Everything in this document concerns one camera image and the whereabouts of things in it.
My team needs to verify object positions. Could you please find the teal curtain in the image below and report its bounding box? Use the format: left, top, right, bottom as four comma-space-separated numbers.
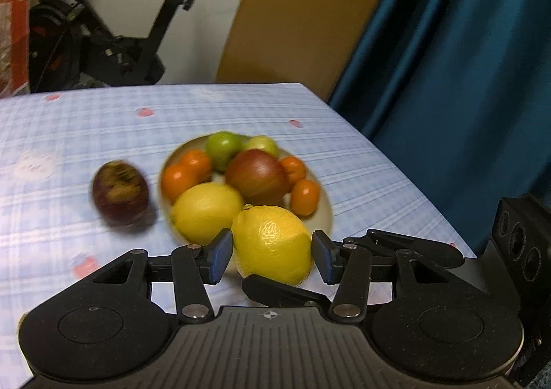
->
330, 0, 550, 252

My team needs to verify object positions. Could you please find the wooden door panel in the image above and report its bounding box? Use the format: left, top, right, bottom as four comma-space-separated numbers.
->
216, 0, 379, 100

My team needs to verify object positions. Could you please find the orange tangerine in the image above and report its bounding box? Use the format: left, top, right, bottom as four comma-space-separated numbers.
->
179, 149, 213, 183

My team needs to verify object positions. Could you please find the dark purple mangosteen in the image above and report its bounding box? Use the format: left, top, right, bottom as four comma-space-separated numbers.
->
92, 160, 149, 226

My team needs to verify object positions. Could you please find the blue plaid tablecloth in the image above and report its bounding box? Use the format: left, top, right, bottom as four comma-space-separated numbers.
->
1, 84, 472, 388

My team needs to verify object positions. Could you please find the light green apple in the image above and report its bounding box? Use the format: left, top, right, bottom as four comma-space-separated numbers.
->
242, 135, 279, 157

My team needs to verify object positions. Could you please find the black exercise bike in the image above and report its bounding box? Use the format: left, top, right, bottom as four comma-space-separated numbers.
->
29, 0, 217, 93

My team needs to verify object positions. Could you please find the red apple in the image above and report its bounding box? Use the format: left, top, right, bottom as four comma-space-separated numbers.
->
224, 149, 290, 205

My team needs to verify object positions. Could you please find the printed fabric backdrop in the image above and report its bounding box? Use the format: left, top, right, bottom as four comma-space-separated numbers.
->
1, 0, 31, 98

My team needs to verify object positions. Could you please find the large yellow lemon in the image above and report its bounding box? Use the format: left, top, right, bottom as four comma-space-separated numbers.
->
232, 205, 313, 286

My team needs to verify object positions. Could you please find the dark green apple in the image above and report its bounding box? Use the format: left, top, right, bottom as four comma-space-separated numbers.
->
206, 131, 243, 172

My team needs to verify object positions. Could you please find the small orange kumquat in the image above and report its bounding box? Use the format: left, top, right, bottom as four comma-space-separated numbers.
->
160, 163, 199, 204

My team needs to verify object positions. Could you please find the small orange mandarin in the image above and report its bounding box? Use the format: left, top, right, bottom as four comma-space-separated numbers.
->
279, 156, 307, 186

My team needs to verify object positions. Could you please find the beige round plate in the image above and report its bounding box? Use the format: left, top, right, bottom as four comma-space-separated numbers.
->
157, 133, 335, 278

